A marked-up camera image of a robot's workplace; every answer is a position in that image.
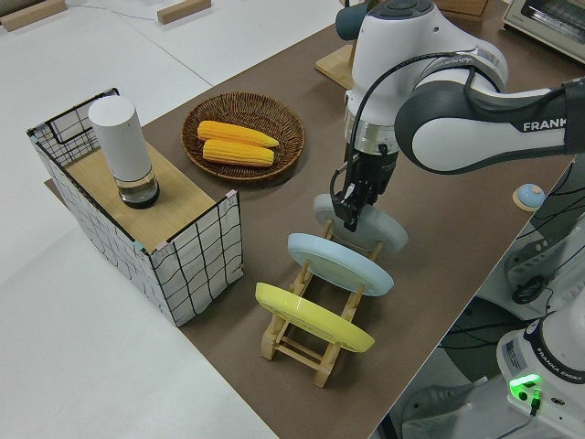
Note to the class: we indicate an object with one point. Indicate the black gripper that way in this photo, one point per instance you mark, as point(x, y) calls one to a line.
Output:
point(372, 167)

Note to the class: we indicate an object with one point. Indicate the gray plate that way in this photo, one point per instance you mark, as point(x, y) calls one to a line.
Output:
point(384, 233)

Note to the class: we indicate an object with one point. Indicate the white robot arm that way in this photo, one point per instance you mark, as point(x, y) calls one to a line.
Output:
point(388, 68)

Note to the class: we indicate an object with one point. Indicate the light blue plate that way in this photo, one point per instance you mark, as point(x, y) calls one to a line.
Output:
point(338, 265)

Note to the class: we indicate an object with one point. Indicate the yellow plate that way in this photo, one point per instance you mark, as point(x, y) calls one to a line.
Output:
point(311, 318)

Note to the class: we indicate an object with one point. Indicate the low wooden plate rack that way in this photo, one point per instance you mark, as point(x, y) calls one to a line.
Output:
point(323, 370)

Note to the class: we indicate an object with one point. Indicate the brown table mat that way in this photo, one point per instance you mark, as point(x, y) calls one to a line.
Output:
point(434, 256)

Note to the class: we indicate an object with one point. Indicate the yellow corn cob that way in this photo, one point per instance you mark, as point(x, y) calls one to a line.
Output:
point(233, 132)
point(237, 154)

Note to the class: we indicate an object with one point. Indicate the small wooden block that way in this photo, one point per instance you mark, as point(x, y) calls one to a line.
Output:
point(336, 64)

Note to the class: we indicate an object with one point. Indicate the brown wicker basket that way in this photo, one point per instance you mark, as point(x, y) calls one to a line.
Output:
point(237, 107)

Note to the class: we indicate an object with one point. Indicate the blue call bell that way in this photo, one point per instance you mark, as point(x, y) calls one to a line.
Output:
point(529, 194)

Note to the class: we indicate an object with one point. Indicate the wooden shelf board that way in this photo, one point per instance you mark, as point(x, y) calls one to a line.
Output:
point(183, 201)

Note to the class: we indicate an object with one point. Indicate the dark teal mug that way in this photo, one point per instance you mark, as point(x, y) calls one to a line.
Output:
point(349, 20)

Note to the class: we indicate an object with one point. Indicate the wooden drawer box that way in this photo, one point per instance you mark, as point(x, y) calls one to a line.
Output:
point(461, 5)

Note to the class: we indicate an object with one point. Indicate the white cylindrical bottle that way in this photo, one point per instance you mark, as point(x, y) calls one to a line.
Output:
point(121, 137)

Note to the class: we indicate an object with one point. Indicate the white toaster oven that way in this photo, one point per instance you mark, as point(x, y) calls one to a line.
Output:
point(548, 23)

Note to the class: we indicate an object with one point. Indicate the short wooden block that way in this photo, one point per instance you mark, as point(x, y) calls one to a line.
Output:
point(183, 11)

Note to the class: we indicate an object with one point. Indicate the long wooden block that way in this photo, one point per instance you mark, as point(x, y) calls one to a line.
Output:
point(32, 13)

